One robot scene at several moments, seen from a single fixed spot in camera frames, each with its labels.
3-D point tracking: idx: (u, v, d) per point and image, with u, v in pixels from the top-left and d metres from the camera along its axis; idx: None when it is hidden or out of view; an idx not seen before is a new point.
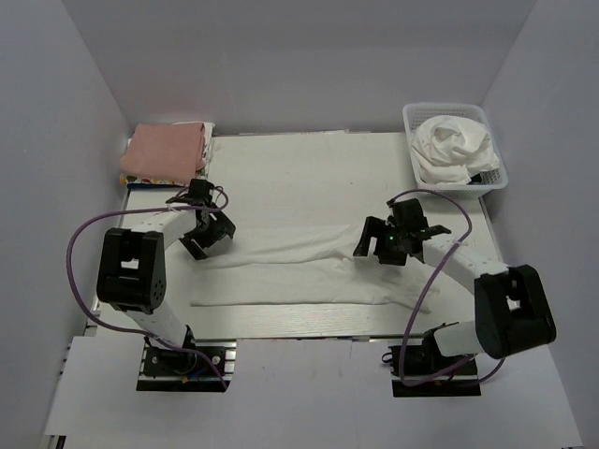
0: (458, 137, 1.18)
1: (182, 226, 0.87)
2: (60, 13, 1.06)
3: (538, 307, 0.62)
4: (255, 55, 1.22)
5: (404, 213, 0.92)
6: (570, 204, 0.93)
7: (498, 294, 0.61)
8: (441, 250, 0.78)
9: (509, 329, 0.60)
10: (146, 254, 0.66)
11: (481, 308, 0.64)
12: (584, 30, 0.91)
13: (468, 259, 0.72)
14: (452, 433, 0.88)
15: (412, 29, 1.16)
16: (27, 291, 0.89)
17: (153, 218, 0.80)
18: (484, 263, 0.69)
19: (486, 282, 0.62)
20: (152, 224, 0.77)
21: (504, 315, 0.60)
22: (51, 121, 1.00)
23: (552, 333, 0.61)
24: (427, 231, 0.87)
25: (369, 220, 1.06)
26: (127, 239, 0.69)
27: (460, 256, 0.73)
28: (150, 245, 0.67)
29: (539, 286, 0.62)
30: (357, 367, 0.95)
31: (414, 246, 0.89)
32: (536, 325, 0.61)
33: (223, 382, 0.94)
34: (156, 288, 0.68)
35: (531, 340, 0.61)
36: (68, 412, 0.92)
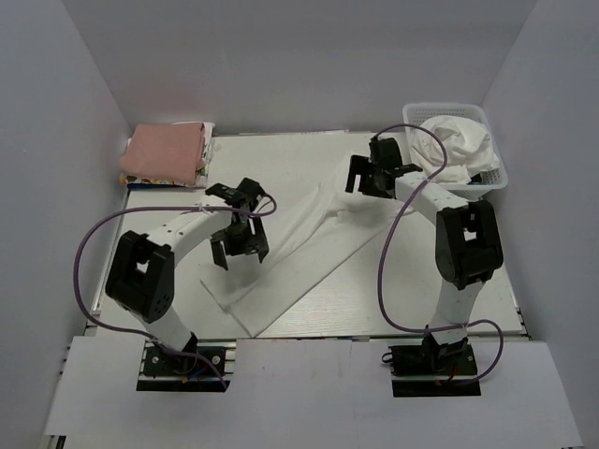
0: (458, 137, 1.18)
1: (212, 227, 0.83)
2: (60, 14, 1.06)
3: (491, 238, 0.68)
4: (255, 55, 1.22)
5: (382, 152, 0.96)
6: (570, 205, 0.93)
7: (456, 224, 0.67)
8: (411, 185, 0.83)
9: (463, 257, 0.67)
10: (150, 273, 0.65)
11: (441, 237, 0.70)
12: (583, 30, 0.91)
13: (433, 194, 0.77)
14: (452, 433, 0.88)
15: (412, 28, 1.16)
16: (26, 291, 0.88)
17: (180, 223, 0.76)
18: (448, 198, 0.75)
19: (446, 214, 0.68)
20: (172, 231, 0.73)
21: (459, 245, 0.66)
22: (51, 122, 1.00)
23: (501, 262, 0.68)
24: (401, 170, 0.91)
25: (355, 156, 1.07)
26: (139, 247, 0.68)
27: (428, 191, 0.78)
28: (155, 263, 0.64)
29: (492, 217, 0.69)
30: (357, 367, 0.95)
31: (387, 182, 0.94)
32: (489, 253, 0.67)
33: (223, 382, 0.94)
34: (158, 302, 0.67)
35: (480, 267, 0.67)
36: (68, 412, 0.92)
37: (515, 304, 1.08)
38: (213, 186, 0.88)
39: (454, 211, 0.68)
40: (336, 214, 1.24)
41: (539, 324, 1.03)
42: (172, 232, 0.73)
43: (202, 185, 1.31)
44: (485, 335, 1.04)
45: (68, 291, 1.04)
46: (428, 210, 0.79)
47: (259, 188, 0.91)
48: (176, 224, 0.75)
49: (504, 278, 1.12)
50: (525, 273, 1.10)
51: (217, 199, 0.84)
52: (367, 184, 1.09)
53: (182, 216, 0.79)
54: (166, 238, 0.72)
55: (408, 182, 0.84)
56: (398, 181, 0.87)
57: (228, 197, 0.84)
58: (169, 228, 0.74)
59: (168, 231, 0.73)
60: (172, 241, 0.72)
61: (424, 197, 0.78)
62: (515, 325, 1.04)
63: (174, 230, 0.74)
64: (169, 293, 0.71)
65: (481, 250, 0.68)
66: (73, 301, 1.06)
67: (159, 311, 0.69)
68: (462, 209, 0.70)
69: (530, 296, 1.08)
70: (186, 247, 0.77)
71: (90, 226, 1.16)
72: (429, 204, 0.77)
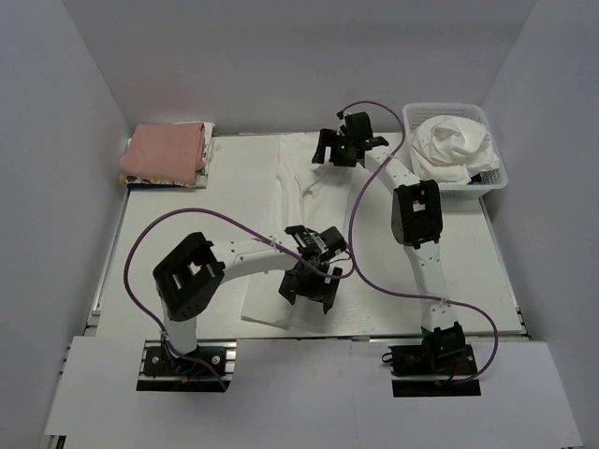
0: (458, 137, 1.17)
1: (273, 263, 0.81)
2: (60, 14, 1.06)
3: (434, 210, 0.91)
4: (256, 54, 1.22)
5: (353, 123, 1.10)
6: (570, 205, 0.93)
7: (408, 199, 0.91)
8: (377, 161, 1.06)
9: (411, 224, 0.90)
10: (195, 282, 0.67)
11: (396, 208, 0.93)
12: (583, 30, 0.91)
13: (393, 171, 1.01)
14: (451, 434, 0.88)
15: (413, 28, 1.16)
16: (26, 290, 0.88)
17: (246, 245, 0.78)
18: (404, 178, 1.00)
19: (401, 191, 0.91)
20: (234, 253, 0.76)
21: (408, 214, 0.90)
22: (51, 122, 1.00)
23: (441, 227, 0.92)
24: (370, 142, 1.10)
25: (324, 129, 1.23)
26: (200, 251, 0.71)
27: (390, 168, 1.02)
28: (205, 275, 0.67)
29: (437, 195, 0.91)
30: (357, 367, 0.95)
31: (358, 153, 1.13)
32: (431, 222, 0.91)
33: (222, 382, 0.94)
34: (186, 310, 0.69)
35: (425, 230, 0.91)
36: (68, 412, 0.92)
37: (515, 304, 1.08)
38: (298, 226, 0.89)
39: (407, 190, 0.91)
40: (311, 193, 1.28)
41: (539, 324, 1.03)
42: (234, 253, 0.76)
43: (202, 185, 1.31)
44: (487, 335, 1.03)
45: (67, 291, 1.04)
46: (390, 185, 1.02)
47: (342, 239, 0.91)
48: (243, 246, 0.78)
49: (504, 279, 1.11)
50: (524, 273, 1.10)
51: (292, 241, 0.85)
52: (339, 154, 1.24)
53: (252, 239, 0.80)
54: (226, 256, 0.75)
55: (375, 157, 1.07)
56: (368, 154, 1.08)
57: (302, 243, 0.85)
58: (233, 250, 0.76)
59: (232, 251, 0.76)
60: (227, 263, 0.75)
61: (387, 175, 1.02)
62: (515, 325, 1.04)
63: (237, 252, 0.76)
64: (203, 305, 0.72)
65: (423, 218, 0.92)
66: (73, 301, 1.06)
67: (186, 315, 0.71)
68: (415, 186, 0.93)
69: (529, 296, 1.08)
70: (245, 270, 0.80)
71: (89, 226, 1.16)
72: (391, 181, 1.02)
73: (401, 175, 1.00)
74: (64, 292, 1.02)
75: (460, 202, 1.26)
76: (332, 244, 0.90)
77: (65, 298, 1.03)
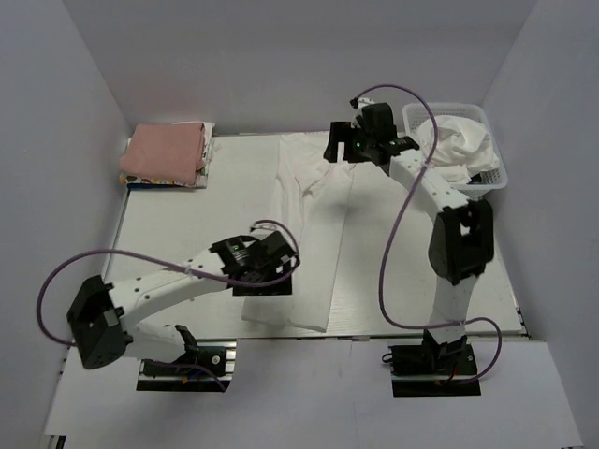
0: (458, 137, 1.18)
1: (198, 288, 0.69)
2: (60, 14, 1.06)
3: (486, 236, 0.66)
4: (256, 54, 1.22)
5: (372, 115, 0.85)
6: (570, 205, 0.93)
7: (454, 227, 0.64)
8: (408, 168, 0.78)
9: (457, 257, 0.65)
10: (90, 336, 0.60)
11: (437, 237, 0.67)
12: (583, 30, 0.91)
13: (432, 185, 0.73)
14: (451, 434, 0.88)
15: (412, 28, 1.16)
16: (27, 289, 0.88)
17: (153, 280, 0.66)
18: (447, 194, 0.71)
19: (445, 216, 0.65)
20: (138, 291, 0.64)
21: (456, 249, 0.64)
22: (51, 122, 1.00)
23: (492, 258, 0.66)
24: (395, 145, 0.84)
25: (335, 123, 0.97)
26: (101, 296, 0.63)
27: (427, 182, 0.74)
28: (98, 329, 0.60)
29: (491, 218, 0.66)
30: (357, 367, 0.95)
31: (381, 158, 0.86)
32: (481, 252, 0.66)
33: (220, 382, 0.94)
34: (99, 355, 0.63)
35: (474, 264, 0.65)
36: (68, 412, 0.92)
37: (515, 305, 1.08)
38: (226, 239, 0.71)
39: (451, 212, 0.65)
40: (311, 193, 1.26)
41: (539, 324, 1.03)
42: (138, 293, 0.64)
43: (202, 185, 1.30)
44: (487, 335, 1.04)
45: (67, 292, 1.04)
46: (428, 205, 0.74)
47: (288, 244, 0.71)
48: (150, 282, 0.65)
49: (504, 279, 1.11)
50: (525, 273, 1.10)
51: (216, 264, 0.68)
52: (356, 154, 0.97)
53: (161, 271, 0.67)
54: (126, 297, 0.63)
55: (405, 165, 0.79)
56: (395, 160, 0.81)
57: (230, 265, 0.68)
58: (137, 288, 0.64)
59: (136, 290, 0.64)
60: (128, 305, 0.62)
61: (422, 189, 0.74)
62: (515, 325, 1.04)
63: (141, 290, 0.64)
64: (121, 350, 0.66)
65: (475, 251, 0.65)
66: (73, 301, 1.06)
67: (103, 361, 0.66)
68: (460, 207, 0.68)
69: (529, 296, 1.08)
70: (157, 307, 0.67)
71: (89, 226, 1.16)
72: (428, 198, 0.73)
73: (443, 191, 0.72)
74: (63, 291, 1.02)
75: None
76: (271, 255, 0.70)
77: (65, 298, 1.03)
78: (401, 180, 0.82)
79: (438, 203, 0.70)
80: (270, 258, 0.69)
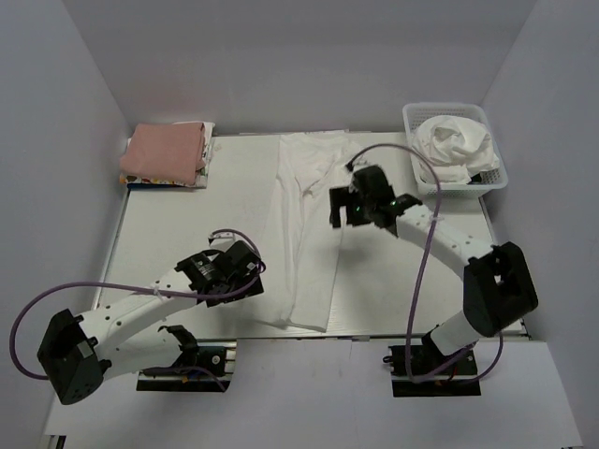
0: (458, 137, 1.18)
1: (170, 308, 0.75)
2: (59, 14, 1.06)
3: (523, 282, 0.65)
4: (255, 54, 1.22)
5: (368, 181, 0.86)
6: (570, 206, 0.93)
7: (485, 277, 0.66)
8: (418, 225, 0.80)
9: (496, 307, 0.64)
10: (63, 374, 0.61)
11: (472, 293, 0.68)
12: (583, 30, 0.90)
13: (448, 240, 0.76)
14: (451, 434, 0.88)
15: (413, 27, 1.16)
16: (26, 290, 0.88)
17: (122, 307, 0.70)
18: (466, 243, 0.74)
19: (473, 267, 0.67)
20: (109, 320, 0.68)
21: (493, 300, 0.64)
22: (51, 122, 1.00)
23: (536, 305, 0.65)
24: (396, 205, 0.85)
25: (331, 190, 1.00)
26: (68, 332, 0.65)
27: (441, 237, 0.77)
28: (70, 367, 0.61)
29: (522, 261, 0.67)
30: (357, 367, 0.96)
31: (387, 219, 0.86)
32: (522, 300, 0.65)
33: (220, 382, 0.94)
34: (77, 388, 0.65)
35: (518, 313, 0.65)
36: (69, 412, 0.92)
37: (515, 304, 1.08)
38: (189, 258, 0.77)
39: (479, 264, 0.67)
40: (311, 193, 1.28)
41: (539, 324, 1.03)
42: (109, 321, 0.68)
43: (202, 185, 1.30)
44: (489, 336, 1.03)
45: (67, 292, 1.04)
46: (449, 257, 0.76)
47: (250, 254, 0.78)
48: (119, 310, 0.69)
49: None
50: None
51: (182, 282, 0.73)
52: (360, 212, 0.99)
53: (129, 296, 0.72)
54: (97, 327, 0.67)
55: (414, 223, 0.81)
56: (400, 219, 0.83)
57: (197, 281, 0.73)
58: (108, 316, 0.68)
59: (106, 319, 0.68)
60: (102, 335, 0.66)
61: (441, 245, 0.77)
62: (515, 325, 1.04)
63: (112, 318, 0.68)
64: (95, 382, 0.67)
65: (513, 297, 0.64)
66: (72, 302, 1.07)
67: (79, 396, 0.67)
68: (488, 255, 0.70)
69: None
70: (132, 330, 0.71)
71: (89, 226, 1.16)
72: (449, 253, 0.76)
73: (461, 242, 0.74)
74: (63, 292, 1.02)
75: (460, 202, 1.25)
76: (237, 265, 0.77)
77: (65, 298, 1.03)
78: (411, 236, 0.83)
79: (461, 256, 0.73)
80: (235, 267, 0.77)
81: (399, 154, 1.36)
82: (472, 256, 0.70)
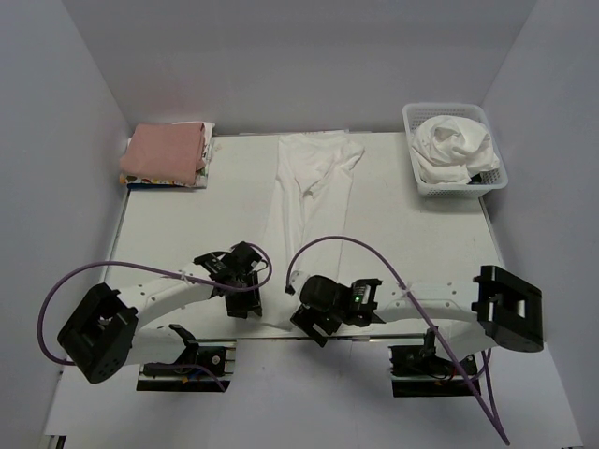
0: (458, 137, 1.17)
1: (188, 296, 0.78)
2: (59, 14, 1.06)
3: (517, 284, 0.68)
4: (255, 54, 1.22)
5: (317, 295, 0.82)
6: (570, 206, 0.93)
7: (501, 313, 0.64)
8: (397, 305, 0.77)
9: (525, 325, 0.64)
10: (105, 336, 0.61)
11: (500, 335, 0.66)
12: (583, 30, 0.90)
13: (438, 300, 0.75)
14: (450, 434, 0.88)
15: (412, 28, 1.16)
16: (26, 290, 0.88)
17: (155, 284, 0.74)
18: (454, 294, 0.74)
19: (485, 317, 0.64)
20: (145, 294, 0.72)
21: (522, 325, 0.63)
22: (51, 122, 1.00)
23: (538, 291, 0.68)
24: (359, 298, 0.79)
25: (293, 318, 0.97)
26: (106, 302, 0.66)
27: (428, 300, 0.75)
28: (116, 327, 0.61)
29: (503, 271, 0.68)
30: (357, 368, 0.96)
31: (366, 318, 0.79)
32: (530, 298, 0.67)
33: (220, 382, 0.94)
34: (105, 366, 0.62)
35: (537, 312, 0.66)
36: (69, 412, 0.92)
37: None
38: (203, 254, 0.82)
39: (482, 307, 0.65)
40: (312, 193, 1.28)
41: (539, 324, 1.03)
42: (145, 296, 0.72)
43: (202, 185, 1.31)
44: None
45: (67, 292, 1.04)
46: (445, 314, 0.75)
47: (255, 253, 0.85)
48: (153, 286, 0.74)
49: None
50: (526, 273, 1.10)
51: (204, 272, 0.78)
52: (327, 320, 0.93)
53: (160, 278, 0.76)
54: (136, 299, 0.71)
55: (392, 304, 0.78)
56: (378, 311, 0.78)
57: (214, 271, 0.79)
58: (142, 291, 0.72)
59: (141, 294, 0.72)
60: (140, 306, 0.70)
61: (433, 309, 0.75)
62: None
63: (147, 293, 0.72)
64: (123, 357, 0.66)
65: (526, 303, 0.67)
66: (72, 302, 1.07)
67: (104, 373, 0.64)
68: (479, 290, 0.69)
69: None
70: (160, 310, 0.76)
71: (89, 226, 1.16)
72: (445, 311, 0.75)
73: (450, 296, 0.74)
74: (63, 292, 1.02)
75: (460, 202, 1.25)
76: (242, 263, 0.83)
77: (65, 298, 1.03)
78: (396, 315, 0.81)
79: (463, 309, 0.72)
80: (241, 267, 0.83)
81: (399, 154, 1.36)
82: (473, 306, 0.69)
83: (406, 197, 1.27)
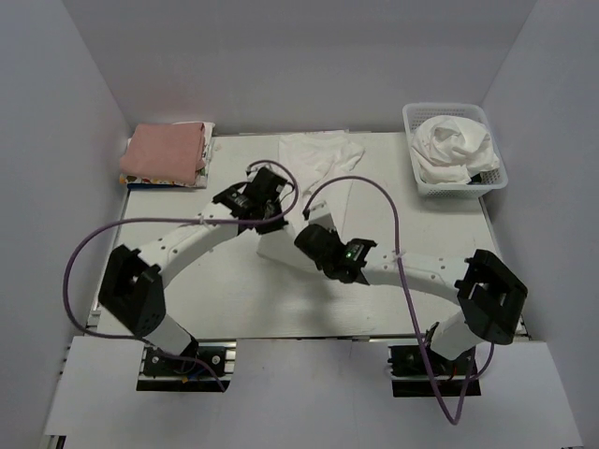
0: (458, 137, 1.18)
1: (213, 238, 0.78)
2: (59, 14, 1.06)
3: (504, 277, 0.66)
4: (255, 54, 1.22)
5: (313, 243, 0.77)
6: (571, 205, 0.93)
7: (480, 296, 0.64)
8: (386, 267, 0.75)
9: (503, 315, 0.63)
10: (137, 294, 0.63)
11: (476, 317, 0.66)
12: (584, 29, 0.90)
13: (424, 271, 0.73)
14: (450, 433, 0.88)
15: (412, 28, 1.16)
16: (26, 290, 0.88)
17: (175, 236, 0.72)
18: (443, 268, 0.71)
19: (464, 295, 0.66)
20: (167, 248, 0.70)
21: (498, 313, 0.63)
22: (50, 123, 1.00)
23: (526, 291, 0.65)
24: (353, 257, 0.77)
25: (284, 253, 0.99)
26: (129, 263, 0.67)
27: (414, 269, 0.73)
28: (144, 286, 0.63)
29: (494, 259, 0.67)
30: (357, 367, 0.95)
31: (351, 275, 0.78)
32: (514, 294, 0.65)
33: (220, 382, 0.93)
34: (146, 320, 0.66)
35: (518, 310, 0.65)
36: (67, 412, 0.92)
37: None
38: (223, 191, 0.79)
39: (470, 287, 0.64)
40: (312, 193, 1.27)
41: (539, 324, 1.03)
42: (166, 250, 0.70)
43: (202, 185, 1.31)
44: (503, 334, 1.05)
45: (67, 290, 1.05)
46: (430, 287, 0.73)
47: (275, 177, 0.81)
48: (172, 238, 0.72)
49: None
50: (526, 273, 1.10)
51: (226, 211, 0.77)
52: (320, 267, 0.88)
53: (180, 228, 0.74)
54: (157, 255, 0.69)
55: (381, 266, 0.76)
56: (366, 269, 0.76)
57: (236, 210, 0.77)
58: (163, 245, 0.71)
59: (163, 248, 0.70)
60: (165, 260, 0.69)
61: (416, 278, 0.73)
62: None
63: (168, 247, 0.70)
64: (160, 309, 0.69)
65: (508, 296, 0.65)
66: (71, 302, 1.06)
67: (147, 325, 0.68)
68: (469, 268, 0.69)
69: (530, 296, 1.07)
70: (184, 259, 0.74)
71: (89, 227, 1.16)
72: (429, 283, 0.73)
73: (438, 269, 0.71)
74: (63, 292, 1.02)
75: (459, 202, 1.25)
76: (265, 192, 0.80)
77: None
78: (384, 279, 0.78)
79: (447, 284, 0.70)
80: (265, 195, 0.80)
81: (399, 154, 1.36)
82: (457, 282, 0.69)
83: (406, 197, 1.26)
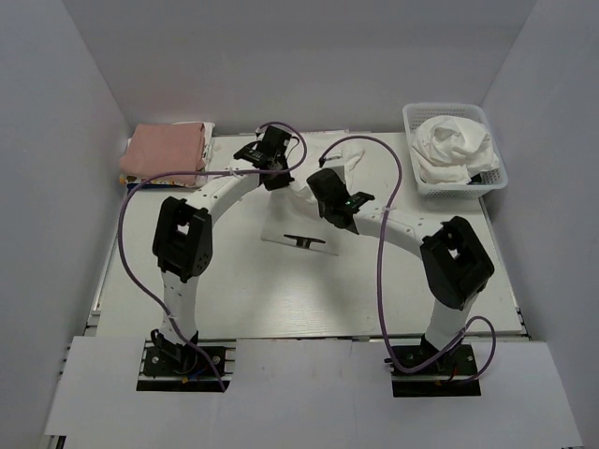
0: (458, 137, 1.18)
1: (242, 190, 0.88)
2: (59, 14, 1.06)
3: (475, 250, 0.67)
4: (256, 54, 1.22)
5: (325, 185, 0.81)
6: (570, 205, 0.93)
7: (444, 257, 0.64)
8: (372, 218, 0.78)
9: (460, 280, 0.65)
10: (192, 237, 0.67)
11: (433, 274, 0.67)
12: (583, 29, 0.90)
13: (402, 224, 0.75)
14: (451, 433, 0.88)
15: (412, 28, 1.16)
16: (25, 289, 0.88)
17: (213, 186, 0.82)
18: (419, 224, 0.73)
19: (428, 246, 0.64)
20: (208, 195, 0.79)
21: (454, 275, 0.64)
22: (50, 123, 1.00)
23: (491, 270, 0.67)
24: (352, 204, 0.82)
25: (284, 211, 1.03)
26: (180, 210, 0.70)
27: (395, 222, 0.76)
28: (197, 228, 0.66)
29: (471, 230, 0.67)
30: (357, 367, 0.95)
31: (344, 221, 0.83)
32: (478, 267, 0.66)
33: (221, 382, 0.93)
34: (199, 260, 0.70)
35: (478, 283, 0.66)
36: (67, 412, 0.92)
37: (515, 305, 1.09)
38: (241, 150, 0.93)
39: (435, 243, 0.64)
40: None
41: (539, 324, 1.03)
42: (208, 196, 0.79)
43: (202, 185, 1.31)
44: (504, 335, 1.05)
45: (67, 291, 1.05)
46: (404, 239, 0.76)
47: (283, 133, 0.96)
48: (210, 188, 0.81)
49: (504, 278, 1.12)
50: (526, 272, 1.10)
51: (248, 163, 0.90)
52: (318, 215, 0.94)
53: (214, 181, 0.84)
54: (201, 202, 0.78)
55: (370, 215, 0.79)
56: (357, 216, 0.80)
57: (255, 161, 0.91)
58: (204, 195, 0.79)
59: (204, 195, 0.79)
60: (210, 205, 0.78)
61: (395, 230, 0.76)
62: (515, 325, 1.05)
63: (209, 195, 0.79)
64: (211, 250, 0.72)
65: (474, 267, 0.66)
66: (71, 302, 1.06)
67: (201, 267, 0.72)
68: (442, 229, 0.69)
69: (530, 296, 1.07)
70: (222, 208, 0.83)
71: (88, 227, 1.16)
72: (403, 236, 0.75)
73: (415, 224, 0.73)
74: (63, 291, 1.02)
75: (460, 202, 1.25)
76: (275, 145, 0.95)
77: (65, 298, 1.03)
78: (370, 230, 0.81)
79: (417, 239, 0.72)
80: (275, 149, 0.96)
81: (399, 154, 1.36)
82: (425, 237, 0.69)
83: (407, 198, 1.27)
